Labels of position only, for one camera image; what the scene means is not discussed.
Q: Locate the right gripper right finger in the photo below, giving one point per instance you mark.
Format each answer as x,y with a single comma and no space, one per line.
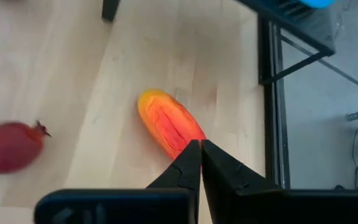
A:
228,186

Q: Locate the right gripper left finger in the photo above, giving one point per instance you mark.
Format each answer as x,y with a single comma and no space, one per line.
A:
182,174

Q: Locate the orange-red toy mango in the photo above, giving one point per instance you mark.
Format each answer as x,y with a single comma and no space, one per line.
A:
166,121

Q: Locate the dark red toy pomegranate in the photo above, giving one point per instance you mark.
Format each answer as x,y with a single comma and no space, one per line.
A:
9,147

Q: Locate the blue collapsible bowl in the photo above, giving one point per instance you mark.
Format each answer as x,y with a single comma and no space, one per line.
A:
319,2

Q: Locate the black perforated metal platform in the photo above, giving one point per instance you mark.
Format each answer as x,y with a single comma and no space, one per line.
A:
306,28

